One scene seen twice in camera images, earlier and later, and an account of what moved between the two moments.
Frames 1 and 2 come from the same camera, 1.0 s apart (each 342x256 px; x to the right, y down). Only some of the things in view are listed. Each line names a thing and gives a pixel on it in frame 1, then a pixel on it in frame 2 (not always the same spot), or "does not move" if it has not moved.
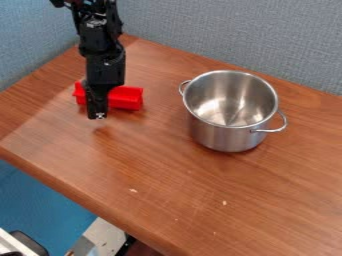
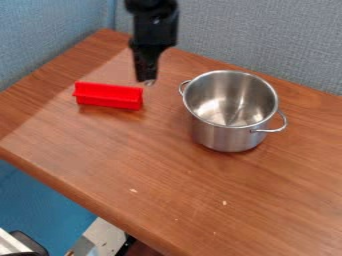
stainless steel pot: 231,107 does not move
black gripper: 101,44 → 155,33
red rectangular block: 122,97 does not move
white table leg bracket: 102,240 does not move
